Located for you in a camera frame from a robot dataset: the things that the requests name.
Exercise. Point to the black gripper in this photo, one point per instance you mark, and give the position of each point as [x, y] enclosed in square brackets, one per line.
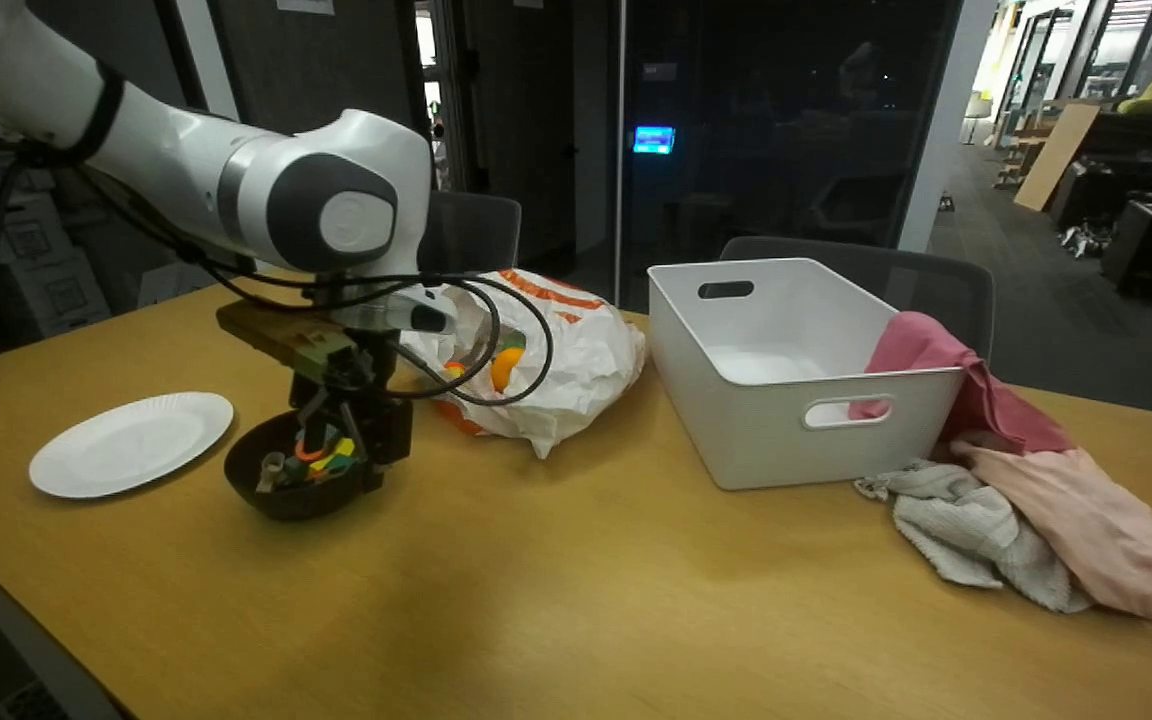
[347, 378]

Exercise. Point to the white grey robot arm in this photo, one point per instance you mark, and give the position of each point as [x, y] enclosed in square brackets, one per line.
[341, 200]

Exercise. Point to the black bowl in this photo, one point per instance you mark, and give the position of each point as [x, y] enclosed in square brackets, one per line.
[288, 502]

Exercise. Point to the white paper plate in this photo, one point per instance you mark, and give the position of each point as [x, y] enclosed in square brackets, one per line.
[131, 445]

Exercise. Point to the white orange plastic bag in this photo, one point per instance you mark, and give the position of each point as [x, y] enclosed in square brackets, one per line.
[530, 358]

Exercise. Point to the grey office chair left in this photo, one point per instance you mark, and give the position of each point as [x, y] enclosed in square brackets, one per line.
[471, 232]

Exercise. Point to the white plastic bin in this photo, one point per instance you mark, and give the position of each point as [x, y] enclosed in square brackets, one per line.
[768, 374]

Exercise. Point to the grey white cloth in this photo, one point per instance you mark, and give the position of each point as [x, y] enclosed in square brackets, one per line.
[969, 534]

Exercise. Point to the dark pink cloth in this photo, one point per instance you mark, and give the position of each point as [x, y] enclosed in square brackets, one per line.
[986, 406]

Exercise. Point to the wooden board leaning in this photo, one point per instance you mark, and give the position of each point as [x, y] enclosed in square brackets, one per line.
[1059, 155]

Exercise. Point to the light pink cloth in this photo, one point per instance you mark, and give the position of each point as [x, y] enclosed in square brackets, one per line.
[1097, 529]

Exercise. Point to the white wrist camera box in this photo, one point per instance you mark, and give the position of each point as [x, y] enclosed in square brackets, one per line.
[402, 308]

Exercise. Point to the blue lit wall screen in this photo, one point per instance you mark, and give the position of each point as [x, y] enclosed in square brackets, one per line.
[653, 141]

